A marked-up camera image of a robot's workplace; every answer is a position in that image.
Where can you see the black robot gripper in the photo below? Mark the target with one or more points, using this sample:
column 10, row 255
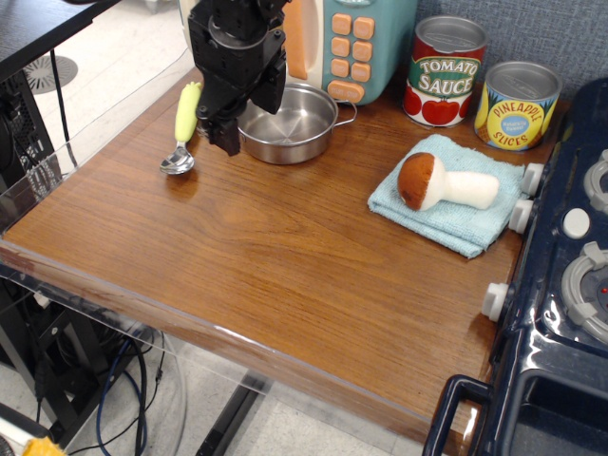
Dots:
column 235, row 72

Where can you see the dark blue toy stove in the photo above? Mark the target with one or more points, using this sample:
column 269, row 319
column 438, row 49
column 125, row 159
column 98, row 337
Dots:
column 547, row 391

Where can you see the black desk at left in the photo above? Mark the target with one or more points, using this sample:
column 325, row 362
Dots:
column 29, row 30

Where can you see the light blue folded cloth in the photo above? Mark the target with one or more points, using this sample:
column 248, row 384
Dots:
column 463, row 229

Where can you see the pineapple slices can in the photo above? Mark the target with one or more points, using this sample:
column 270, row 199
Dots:
column 517, row 104

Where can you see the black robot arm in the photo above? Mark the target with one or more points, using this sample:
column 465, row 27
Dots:
column 240, row 18

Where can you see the toy microwave cream and teal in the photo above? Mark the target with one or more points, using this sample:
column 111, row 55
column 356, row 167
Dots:
column 349, row 49

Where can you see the black table leg base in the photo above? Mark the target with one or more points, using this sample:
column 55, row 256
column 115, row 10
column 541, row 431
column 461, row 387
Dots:
column 232, row 416

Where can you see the silver two-handled metal bowl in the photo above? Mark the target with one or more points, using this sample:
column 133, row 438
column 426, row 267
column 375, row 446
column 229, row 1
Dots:
column 299, row 131

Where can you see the clear acrylic table guard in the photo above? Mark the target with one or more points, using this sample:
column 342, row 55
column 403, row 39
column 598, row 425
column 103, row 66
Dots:
column 281, row 268

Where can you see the spoon with yellow-green handle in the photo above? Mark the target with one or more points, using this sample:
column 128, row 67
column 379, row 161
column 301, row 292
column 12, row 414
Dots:
column 180, row 160

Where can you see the tomato sauce can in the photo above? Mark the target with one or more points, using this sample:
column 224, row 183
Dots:
column 445, row 62

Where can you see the plush brown-capped mushroom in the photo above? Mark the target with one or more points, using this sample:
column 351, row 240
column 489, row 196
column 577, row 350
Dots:
column 423, row 181

